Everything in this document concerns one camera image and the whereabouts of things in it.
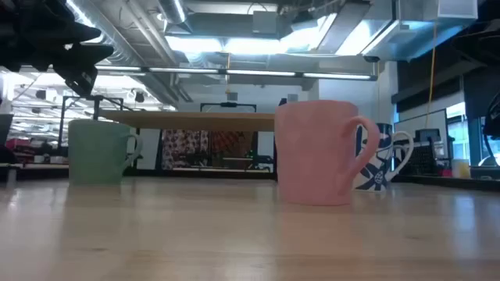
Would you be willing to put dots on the green ceramic mug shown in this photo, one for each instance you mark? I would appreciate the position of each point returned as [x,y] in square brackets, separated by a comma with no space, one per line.
[97,152]

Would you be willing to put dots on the grey ceiling box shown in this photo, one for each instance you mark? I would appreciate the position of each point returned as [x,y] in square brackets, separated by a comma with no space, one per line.
[265,22]

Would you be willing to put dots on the silver round air duct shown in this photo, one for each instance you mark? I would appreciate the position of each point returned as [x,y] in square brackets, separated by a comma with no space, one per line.
[173,9]

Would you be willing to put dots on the long ceiling light bar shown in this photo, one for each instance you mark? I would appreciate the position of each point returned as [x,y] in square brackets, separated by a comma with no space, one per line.
[187,70]

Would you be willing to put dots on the wooden shelf black legs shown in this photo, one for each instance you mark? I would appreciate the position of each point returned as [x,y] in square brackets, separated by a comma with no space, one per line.
[195,121]

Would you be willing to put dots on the orange mandala cloth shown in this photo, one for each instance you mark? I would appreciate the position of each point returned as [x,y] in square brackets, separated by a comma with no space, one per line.
[230,142]

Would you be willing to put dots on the white mug blue floral print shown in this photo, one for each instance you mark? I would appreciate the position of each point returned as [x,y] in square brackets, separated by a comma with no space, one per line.
[384,171]

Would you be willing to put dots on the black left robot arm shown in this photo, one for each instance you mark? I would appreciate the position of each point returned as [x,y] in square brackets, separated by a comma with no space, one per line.
[27,27]

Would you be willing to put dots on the yellow container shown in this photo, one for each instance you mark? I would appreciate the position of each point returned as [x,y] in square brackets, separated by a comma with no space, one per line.
[461,169]

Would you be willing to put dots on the white framed board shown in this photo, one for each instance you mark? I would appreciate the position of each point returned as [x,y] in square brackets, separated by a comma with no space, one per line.
[422,125]

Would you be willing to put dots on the black pegboard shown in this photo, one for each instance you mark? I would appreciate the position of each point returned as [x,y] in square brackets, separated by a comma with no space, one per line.
[423,160]

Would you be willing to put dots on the black background station frame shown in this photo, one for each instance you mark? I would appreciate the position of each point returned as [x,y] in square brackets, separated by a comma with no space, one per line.
[61,117]

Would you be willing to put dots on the floral patterned cloth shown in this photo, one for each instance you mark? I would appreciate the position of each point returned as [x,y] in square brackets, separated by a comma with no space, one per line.
[179,148]

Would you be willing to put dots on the pink ceramic mug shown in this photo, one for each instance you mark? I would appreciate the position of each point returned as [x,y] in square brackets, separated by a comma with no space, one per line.
[312,152]

